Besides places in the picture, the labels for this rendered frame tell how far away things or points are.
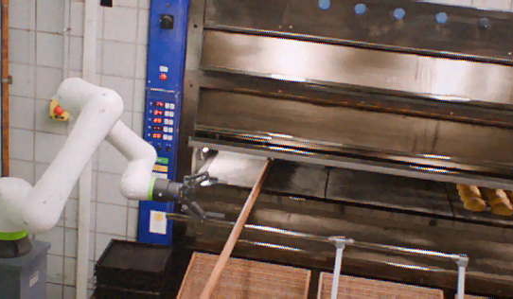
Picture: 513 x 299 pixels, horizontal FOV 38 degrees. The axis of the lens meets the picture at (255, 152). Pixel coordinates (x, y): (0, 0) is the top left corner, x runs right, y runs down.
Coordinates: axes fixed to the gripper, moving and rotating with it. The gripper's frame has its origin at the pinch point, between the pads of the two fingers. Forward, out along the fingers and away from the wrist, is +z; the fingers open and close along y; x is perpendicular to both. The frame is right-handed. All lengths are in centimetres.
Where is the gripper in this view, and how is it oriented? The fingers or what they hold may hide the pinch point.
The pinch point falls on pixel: (222, 199)
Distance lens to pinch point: 279.4
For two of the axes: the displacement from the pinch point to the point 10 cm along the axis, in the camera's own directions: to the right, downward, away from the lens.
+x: -1.5, 2.8, -9.5
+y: -1.0, 9.5, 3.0
